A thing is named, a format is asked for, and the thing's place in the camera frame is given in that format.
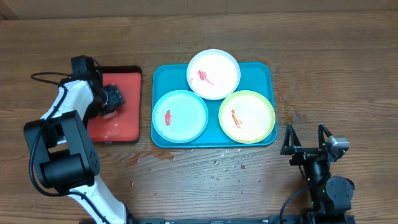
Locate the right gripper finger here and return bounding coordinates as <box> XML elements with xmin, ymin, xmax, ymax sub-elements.
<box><xmin>281</xmin><ymin>123</ymin><xmax>301</xmax><ymax>150</ymax></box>
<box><xmin>318</xmin><ymin>123</ymin><xmax>332</xmax><ymax>147</ymax></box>

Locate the white plate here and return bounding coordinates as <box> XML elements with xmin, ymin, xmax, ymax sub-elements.
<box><xmin>186</xmin><ymin>49</ymin><xmax>241</xmax><ymax>100</ymax></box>

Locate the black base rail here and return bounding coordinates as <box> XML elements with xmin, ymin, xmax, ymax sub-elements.
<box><xmin>79</xmin><ymin>214</ymin><xmax>356</xmax><ymax>224</ymax></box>

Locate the yellow-green plate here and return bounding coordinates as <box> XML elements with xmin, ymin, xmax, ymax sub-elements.
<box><xmin>218</xmin><ymin>90</ymin><xmax>276</xmax><ymax>144</ymax></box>

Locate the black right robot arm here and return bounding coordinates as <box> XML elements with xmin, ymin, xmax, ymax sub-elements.
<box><xmin>279</xmin><ymin>124</ymin><xmax>355</xmax><ymax>223</ymax></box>

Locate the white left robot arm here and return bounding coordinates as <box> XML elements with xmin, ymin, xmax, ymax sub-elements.
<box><xmin>24</xmin><ymin>78</ymin><xmax>137</xmax><ymax>223</ymax></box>

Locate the light blue plate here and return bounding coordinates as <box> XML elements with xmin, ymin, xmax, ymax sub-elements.
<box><xmin>152</xmin><ymin>90</ymin><xmax>208</xmax><ymax>144</ymax></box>

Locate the black tray with red water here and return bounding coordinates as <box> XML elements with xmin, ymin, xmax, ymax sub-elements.
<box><xmin>88</xmin><ymin>65</ymin><xmax>142</xmax><ymax>143</ymax></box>

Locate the blue plastic tray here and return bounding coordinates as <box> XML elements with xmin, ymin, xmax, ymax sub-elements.
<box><xmin>150</xmin><ymin>62</ymin><xmax>275</xmax><ymax>148</ymax></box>

